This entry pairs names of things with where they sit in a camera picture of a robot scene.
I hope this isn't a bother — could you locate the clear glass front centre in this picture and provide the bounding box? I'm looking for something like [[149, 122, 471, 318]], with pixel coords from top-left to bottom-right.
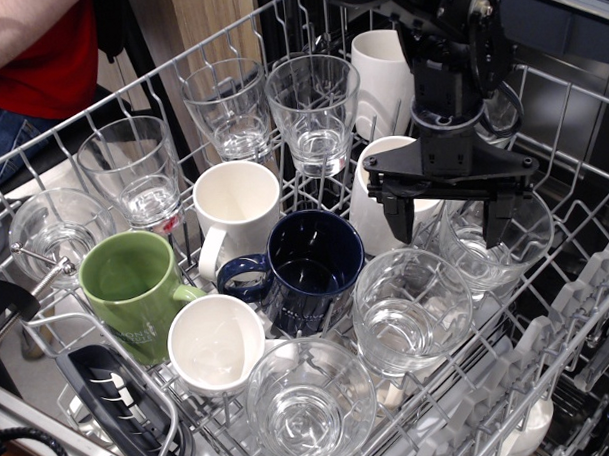
[[245, 338, 378, 456]]

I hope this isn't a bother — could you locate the tall white mug centre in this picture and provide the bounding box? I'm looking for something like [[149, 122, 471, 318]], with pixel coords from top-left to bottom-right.
[[349, 136, 415, 257]]

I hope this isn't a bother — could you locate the clear glass far left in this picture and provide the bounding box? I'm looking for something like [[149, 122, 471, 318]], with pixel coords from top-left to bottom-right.
[[9, 187, 117, 280]]

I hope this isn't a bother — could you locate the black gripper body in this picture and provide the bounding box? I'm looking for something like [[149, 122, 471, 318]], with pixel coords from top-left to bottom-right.
[[364, 106, 539, 203]]

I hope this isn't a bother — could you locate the small white cup front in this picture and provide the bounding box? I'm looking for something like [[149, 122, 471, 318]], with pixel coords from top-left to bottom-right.
[[167, 294, 265, 397]]

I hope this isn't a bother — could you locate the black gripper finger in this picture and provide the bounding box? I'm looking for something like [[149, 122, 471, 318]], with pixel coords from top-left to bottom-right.
[[482, 177, 532, 249], [372, 177, 431, 244]]

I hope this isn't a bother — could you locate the clear tumbler back centre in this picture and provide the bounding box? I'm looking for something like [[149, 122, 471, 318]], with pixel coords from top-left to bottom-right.
[[265, 54, 361, 179]]

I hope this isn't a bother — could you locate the clear tumbler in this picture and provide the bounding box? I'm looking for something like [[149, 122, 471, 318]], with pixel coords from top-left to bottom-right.
[[265, 54, 361, 179], [77, 115, 184, 235], [181, 57, 271, 163]]

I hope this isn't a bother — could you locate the grey wire dishwasher rack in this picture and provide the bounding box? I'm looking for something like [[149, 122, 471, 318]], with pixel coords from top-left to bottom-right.
[[0, 0, 609, 456]]

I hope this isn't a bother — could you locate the tall white mug back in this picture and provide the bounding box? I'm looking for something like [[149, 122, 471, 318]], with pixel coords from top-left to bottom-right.
[[351, 29, 415, 142]]

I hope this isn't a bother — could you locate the navy blue ceramic mug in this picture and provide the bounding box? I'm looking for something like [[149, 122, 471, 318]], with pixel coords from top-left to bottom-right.
[[216, 209, 365, 337]]

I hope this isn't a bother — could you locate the grey plastic tine row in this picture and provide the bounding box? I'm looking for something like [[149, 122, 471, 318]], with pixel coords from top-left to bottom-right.
[[406, 241, 609, 456]]

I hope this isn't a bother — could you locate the white mug with handle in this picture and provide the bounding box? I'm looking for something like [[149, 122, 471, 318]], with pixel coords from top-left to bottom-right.
[[192, 160, 280, 282]]

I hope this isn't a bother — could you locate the clear glass front right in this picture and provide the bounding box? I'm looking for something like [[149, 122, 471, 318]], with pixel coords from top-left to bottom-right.
[[351, 247, 474, 377]]

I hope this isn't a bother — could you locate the clear tumbler back left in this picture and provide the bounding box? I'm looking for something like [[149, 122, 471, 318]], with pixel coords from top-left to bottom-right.
[[181, 57, 271, 163]]

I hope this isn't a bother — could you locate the clear glass back right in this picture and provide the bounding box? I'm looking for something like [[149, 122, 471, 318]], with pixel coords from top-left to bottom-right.
[[476, 87, 522, 149]]

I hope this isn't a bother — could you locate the white cup lower rack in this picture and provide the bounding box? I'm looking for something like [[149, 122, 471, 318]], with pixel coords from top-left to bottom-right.
[[500, 399, 554, 456]]

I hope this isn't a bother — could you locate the tall white mug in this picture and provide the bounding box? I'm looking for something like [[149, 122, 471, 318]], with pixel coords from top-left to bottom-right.
[[349, 136, 415, 257], [351, 29, 415, 142]]

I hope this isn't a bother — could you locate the person in red shirt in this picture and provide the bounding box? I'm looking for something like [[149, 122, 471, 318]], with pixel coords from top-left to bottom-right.
[[0, 0, 99, 186]]

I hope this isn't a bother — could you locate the clear glass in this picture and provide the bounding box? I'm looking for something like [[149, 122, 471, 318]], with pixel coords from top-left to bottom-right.
[[476, 87, 522, 149], [245, 338, 378, 456], [351, 247, 474, 377], [9, 187, 117, 280], [438, 194, 554, 294]]

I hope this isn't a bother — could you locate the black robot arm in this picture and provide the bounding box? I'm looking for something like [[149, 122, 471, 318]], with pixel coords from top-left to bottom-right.
[[329, 0, 538, 248]]

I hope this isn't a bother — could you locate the green ceramic mug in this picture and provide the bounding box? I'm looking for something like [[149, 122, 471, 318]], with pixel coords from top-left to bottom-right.
[[78, 231, 205, 366]]

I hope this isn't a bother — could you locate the black rack handle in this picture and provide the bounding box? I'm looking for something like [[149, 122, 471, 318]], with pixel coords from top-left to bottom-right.
[[56, 344, 171, 456]]

